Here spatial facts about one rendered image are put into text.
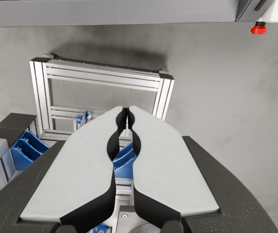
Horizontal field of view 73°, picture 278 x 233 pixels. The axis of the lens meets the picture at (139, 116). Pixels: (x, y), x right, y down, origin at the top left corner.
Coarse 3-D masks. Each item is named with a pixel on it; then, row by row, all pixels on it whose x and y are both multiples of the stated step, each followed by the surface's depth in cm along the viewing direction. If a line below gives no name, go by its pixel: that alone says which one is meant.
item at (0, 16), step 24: (0, 0) 30; (24, 0) 30; (48, 0) 31; (72, 0) 31; (96, 0) 31; (120, 0) 31; (144, 0) 31; (168, 0) 31; (192, 0) 31; (216, 0) 31; (0, 24) 32; (24, 24) 32; (48, 24) 32; (72, 24) 32; (96, 24) 33; (120, 24) 33
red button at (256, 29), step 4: (256, 24) 47; (260, 24) 46; (264, 24) 46; (252, 28) 48; (256, 28) 47; (260, 28) 46; (264, 28) 46; (252, 32) 48; (256, 32) 47; (260, 32) 47; (264, 32) 47
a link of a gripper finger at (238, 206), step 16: (192, 144) 9; (208, 160) 8; (208, 176) 7; (224, 176) 7; (224, 192) 6; (240, 192) 6; (224, 208) 6; (240, 208) 6; (256, 208) 6; (192, 224) 5; (208, 224) 5; (224, 224) 5; (240, 224) 5; (256, 224) 5; (272, 224) 5
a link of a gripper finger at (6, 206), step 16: (48, 160) 8; (16, 176) 7; (32, 176) 7; (0, 192) 7; (16, 192) 7; (32, 192) 6; (0, 208) 6; (16, 208) 6; (0, 224) 6; (16, 224) 6; (32, 224) 6; (48, 224) 6
